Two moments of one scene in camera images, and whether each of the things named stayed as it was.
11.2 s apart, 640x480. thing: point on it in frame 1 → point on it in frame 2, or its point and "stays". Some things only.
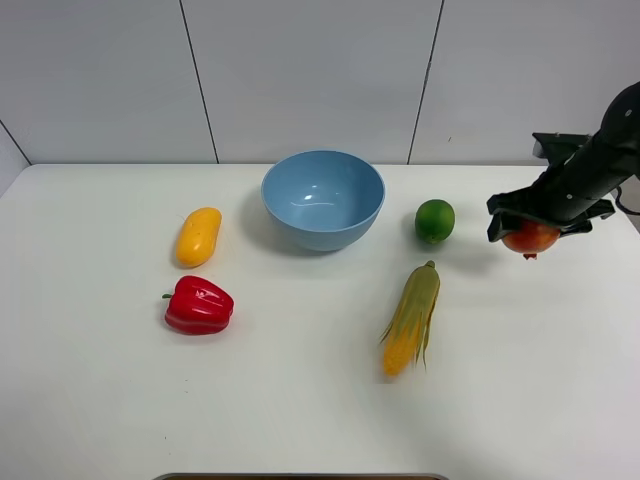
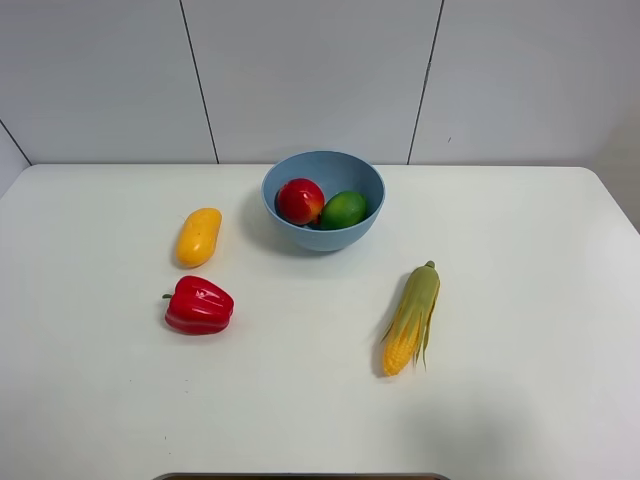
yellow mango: (197, 236) stays
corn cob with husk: (405, 339) stays
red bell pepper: (197, 306) stays
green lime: (434, 220) → (343, 209)
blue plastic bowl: (324, 200) stays
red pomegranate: (529, 239) → (299, 201)
